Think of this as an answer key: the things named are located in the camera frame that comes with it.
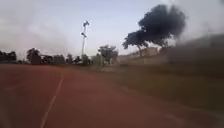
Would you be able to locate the row of trees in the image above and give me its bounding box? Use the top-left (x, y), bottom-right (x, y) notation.
top-left (0, 47), bottom-right (92, 66)

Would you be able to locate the tall floodlight pole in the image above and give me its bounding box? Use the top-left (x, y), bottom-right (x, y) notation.
top-left (80, 20), bottom-right (91, 57)

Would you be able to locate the grass field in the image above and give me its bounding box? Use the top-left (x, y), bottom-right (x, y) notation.
top-left (65, 61), bottom-right (224, 114)

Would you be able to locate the red running track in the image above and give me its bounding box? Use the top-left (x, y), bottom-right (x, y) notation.
top-left (0, 63), bottom-right (224, 128)

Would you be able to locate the low building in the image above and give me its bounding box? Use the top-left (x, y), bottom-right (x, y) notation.
top-left (117, 46), bottom-right (171, 66)

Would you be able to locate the green tree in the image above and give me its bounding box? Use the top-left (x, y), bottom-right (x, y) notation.
top-left (97, 44), bottom-right (119, 65)

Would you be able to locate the large dark tree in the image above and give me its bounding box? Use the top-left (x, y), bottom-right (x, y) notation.
top-left (121, 3), bottom-right (188, 51)

